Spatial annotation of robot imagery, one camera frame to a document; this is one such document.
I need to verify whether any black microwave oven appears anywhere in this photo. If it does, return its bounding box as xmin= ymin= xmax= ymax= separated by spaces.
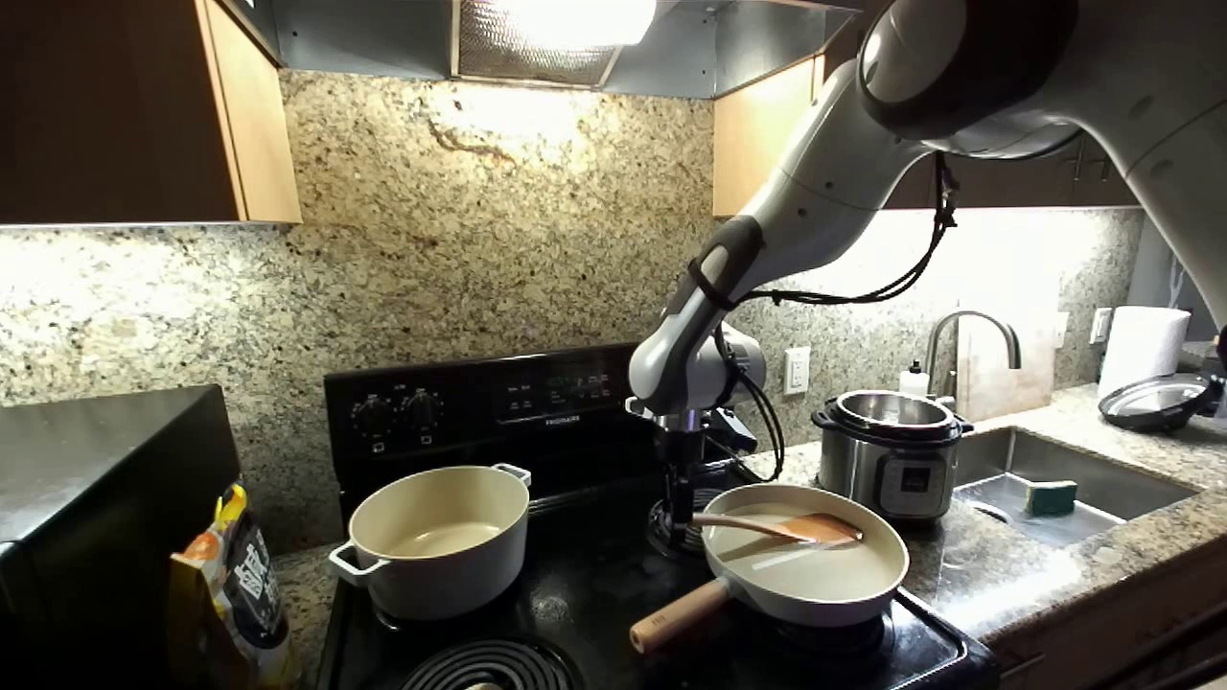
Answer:
xmin=0 ymin=387 xmax=239 ymax=690

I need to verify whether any cream pot with handles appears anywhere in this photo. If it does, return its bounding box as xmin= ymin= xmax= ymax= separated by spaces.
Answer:
xmin=330 ymin=463 xmax=531 ymax=621

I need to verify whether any yellow black snack bag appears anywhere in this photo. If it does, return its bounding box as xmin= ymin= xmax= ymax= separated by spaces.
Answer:
xmin=166 ymin=481 xmax=289 ymax=690

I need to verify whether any steel kitchen sink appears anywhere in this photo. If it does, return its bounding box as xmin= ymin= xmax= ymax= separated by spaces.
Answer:
xmin=956 ymin=424 xmax=1194 ymax=546

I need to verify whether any white paper towel roll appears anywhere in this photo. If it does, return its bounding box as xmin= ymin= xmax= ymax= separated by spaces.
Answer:
xmin=1095 ymin=308 xmax=1188 ymax=398

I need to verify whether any steel range hood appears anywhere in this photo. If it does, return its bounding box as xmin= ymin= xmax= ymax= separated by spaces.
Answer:
xmin=222 ymin=0 xmax=861 ymax=101

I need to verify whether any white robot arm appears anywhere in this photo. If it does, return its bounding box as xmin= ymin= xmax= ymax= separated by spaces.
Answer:
xmin=630 ymin=0 xmax=1227 ymax=544

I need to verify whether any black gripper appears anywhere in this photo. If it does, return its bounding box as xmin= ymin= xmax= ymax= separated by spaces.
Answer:
xmin=623 ymin=398 xmax=755 ymax=550

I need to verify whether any white wall outlet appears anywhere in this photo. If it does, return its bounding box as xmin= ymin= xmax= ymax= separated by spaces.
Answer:
xmin=783 ymin=345 xmax=810 ymax=393

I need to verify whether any black pressure cooker lid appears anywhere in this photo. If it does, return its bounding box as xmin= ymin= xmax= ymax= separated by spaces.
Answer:
xmin=1095 ymin=373 xmax=1222 ymax=434

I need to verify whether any cream frying pan wooden handle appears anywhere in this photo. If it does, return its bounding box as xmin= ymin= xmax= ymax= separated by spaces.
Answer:
xmin=630 ymin=481 xmax=907 ymax=656

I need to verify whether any wooden spoon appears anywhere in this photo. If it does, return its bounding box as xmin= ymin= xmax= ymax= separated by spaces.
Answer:
xmin=696 ymin=515 xmax=866 ymax=546

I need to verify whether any black electric stove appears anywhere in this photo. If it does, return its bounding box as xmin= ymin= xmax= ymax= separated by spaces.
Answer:
xmin=322 ymin=345 xmax=998 ymax=690

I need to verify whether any chrome faucet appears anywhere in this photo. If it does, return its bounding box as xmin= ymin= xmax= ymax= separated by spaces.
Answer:
xmin=925 ymin=308 xmax=1018 ymax=398

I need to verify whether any white soap bottle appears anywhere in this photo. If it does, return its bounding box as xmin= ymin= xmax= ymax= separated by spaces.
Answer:
xmin=898 ymin=360 xmax=931 ymax=398

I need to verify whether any left wooden wall cabinet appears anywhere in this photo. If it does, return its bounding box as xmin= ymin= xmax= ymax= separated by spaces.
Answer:
xmin=0 ymin=0 xmax=298 ymax=223

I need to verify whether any stainless pressure cooker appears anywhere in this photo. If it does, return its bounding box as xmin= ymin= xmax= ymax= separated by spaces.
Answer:
xmin=811 ymin=392 xmax=971 ymax=521

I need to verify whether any green sponge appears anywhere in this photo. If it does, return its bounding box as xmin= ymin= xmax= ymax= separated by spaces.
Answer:
xmin=1029 ymin=479 xmax=1078 ymax=517

